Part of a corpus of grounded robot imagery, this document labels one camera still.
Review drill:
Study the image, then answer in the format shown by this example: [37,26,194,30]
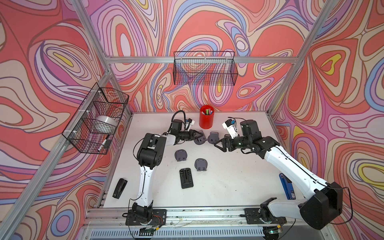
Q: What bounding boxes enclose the blue stapler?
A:
[279,173,296,200]

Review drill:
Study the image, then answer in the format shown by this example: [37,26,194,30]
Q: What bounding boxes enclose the wire basket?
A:
[173,50,238,86]
[62,83,129,155]

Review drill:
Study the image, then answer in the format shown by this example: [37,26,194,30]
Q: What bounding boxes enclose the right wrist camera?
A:
[222,118,238,139]

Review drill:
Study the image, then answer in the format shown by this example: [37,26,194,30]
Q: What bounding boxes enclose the black stapler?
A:
[113,178,128,199]

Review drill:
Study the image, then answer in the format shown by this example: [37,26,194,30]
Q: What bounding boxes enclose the red pen cup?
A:
[199,105,215,129]

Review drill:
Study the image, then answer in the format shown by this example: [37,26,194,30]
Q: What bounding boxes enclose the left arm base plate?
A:
[122,209,167,227]

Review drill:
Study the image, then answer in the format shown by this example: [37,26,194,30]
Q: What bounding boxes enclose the back wire basket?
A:
[173,50,238,86]

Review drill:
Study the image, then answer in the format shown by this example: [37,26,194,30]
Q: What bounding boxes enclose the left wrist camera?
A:
[184,118,195,131]

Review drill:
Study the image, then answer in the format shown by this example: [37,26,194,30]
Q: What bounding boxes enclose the left wire basket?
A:
[62,83,129,155]

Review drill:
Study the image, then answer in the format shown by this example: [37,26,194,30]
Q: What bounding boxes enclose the silver tape roll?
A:
[92,116,118,135]

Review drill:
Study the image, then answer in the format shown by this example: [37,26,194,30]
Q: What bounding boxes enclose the black marker in basket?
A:
[97,135,111,153]

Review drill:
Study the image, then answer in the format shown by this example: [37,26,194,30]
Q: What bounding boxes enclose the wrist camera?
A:
[222,118,238,139]
[184,118,195,131]

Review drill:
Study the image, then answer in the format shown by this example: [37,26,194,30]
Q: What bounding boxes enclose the grey phone stand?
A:
[175,150,188,162]
[207,132,220,145]
[195,158,208,172]
[194,130,207,145]

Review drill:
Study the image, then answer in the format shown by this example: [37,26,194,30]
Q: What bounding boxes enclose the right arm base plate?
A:
[244,208,287,225]

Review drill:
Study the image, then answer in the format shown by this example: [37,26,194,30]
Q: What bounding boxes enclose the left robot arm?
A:
[129,110,201,224]

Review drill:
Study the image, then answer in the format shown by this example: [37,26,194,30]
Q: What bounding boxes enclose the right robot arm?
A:
[214,119,344,230]

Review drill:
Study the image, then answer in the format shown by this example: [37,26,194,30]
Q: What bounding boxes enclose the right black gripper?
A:
[213,134,251,153]

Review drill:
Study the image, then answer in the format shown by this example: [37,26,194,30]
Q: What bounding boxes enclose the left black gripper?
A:
[177,130,202,142]

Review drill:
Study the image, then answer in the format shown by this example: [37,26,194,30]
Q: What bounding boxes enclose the black rectangular phone holder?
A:
[179,168,194,189]

